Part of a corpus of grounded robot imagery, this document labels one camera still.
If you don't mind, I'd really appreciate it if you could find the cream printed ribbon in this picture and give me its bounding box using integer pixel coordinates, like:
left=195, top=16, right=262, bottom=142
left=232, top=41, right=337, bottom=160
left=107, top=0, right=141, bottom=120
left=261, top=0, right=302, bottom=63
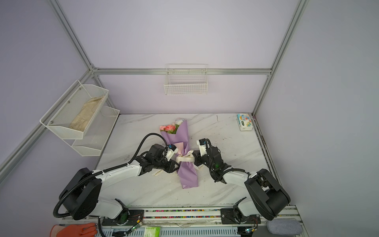
left=176, top=150, right=204, bottom=170

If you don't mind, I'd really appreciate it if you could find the upper white mesh shelf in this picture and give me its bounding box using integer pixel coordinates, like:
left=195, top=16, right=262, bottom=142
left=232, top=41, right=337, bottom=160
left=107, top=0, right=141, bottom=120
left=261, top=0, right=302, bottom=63
left=39, top=80, right=109, bottom=140

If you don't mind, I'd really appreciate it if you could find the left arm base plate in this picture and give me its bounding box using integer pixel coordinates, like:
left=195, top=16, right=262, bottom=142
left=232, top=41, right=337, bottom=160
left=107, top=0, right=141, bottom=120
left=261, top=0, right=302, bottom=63
left=101, top=209, right=145, bottom=226

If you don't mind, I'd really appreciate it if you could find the tissue pack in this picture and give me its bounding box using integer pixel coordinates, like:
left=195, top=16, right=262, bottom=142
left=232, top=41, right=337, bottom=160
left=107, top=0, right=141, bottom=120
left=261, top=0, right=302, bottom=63
left=237, top=114, right=253, bottom=131

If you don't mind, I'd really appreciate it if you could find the white mesh shelf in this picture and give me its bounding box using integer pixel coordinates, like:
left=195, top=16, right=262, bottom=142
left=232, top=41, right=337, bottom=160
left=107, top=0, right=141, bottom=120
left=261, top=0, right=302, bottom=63
left=39, top=80, right=109, bottom=140
left=72, top=106, right=119, bottom=157

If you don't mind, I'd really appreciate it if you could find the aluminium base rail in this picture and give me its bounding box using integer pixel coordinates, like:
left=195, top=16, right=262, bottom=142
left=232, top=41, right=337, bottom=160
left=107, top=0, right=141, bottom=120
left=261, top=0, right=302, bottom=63
left=62, top=206, right=308, bottom=237

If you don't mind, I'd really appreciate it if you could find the orange rubber glove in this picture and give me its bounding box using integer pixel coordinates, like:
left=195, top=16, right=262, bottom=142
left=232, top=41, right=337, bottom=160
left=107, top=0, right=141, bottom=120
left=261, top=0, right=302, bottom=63
left=50, top=223, right=98, bottom=237

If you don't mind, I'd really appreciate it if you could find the lower white mesh shelf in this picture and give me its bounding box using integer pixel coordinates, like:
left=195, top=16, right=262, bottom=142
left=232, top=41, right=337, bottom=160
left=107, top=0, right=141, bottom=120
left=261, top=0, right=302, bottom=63
left=72, top=106, right=119, bottom=157

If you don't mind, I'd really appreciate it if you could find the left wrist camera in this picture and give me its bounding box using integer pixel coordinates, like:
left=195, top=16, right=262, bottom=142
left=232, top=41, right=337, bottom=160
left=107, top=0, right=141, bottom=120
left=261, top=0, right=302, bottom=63
left=165, top=144, right=179, bottom=161

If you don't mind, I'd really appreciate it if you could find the pink purple wrapping paper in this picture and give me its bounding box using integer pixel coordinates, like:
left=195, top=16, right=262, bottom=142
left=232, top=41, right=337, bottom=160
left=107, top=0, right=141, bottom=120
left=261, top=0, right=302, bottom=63
left=159, top=118, right=198, bottom=189

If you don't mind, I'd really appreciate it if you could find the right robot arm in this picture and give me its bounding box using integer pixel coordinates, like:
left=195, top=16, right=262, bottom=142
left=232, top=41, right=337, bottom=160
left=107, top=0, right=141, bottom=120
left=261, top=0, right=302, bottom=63
left=194, top=138, right=291, bottom=224

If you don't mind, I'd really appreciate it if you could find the beige cloth in shelf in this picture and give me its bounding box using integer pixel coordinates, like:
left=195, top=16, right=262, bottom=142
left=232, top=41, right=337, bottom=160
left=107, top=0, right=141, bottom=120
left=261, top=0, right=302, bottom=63
left=69, top=96, right=104, bottom=132

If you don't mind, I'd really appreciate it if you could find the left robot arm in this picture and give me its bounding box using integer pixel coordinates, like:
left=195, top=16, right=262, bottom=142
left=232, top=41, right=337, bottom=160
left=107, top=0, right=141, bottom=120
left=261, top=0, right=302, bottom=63
left=53, top=142, right=179, bottom=225

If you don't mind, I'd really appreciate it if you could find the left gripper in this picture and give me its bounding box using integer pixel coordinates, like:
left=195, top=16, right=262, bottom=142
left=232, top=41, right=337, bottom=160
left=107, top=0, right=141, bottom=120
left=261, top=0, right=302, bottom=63
left=154, top=157, right=181, bottom=173

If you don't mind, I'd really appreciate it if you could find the white blue fake rose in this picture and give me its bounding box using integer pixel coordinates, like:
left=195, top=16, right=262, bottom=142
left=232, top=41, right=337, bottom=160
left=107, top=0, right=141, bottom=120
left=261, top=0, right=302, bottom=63
left=175, top=118, right=185, bottom=126

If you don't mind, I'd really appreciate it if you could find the green label box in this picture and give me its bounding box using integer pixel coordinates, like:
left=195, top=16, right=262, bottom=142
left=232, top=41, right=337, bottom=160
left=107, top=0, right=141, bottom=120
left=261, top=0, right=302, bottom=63
left=143, top=227, right=161, bottom=237

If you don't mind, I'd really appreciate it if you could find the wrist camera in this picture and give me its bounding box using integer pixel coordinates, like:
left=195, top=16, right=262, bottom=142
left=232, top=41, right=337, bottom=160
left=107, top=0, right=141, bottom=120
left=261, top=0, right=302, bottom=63
left=165, top=144, right=179, bottom=161
left=196, top=138, right=207, bottom=157

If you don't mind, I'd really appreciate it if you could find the white wire wall basket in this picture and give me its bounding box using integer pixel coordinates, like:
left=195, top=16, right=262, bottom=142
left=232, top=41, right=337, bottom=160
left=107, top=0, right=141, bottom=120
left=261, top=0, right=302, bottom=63
left=164, top=64, right=208, bottom=95

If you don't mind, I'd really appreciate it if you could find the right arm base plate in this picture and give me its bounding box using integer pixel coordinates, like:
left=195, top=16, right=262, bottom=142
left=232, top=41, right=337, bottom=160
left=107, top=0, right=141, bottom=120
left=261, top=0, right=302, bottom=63
left=220, top=208, right=261, bottom=225

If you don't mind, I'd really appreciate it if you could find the grey sponge pad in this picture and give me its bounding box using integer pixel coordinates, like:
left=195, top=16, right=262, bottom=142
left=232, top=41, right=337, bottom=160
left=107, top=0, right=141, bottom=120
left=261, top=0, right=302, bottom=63
left=266, top=219, right=303, bottom=237

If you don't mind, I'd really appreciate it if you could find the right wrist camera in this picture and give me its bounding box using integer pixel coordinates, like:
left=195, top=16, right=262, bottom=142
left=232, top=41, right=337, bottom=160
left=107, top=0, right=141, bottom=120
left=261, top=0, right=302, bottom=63
left=196, top=138, right=207, bottom=157

